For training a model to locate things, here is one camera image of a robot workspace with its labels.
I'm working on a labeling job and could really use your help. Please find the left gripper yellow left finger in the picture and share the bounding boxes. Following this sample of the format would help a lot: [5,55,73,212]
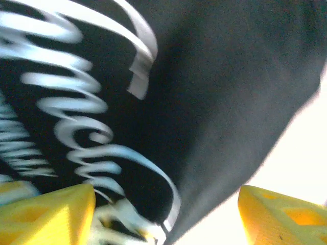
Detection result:
[0,182,97,245]

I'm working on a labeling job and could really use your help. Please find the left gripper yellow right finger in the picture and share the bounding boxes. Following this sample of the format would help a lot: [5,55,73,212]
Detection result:
[237,185,327,245]

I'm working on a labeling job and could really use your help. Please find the black t-shirt with floral print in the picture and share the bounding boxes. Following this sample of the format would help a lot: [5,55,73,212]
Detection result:
[0,0,327,245]

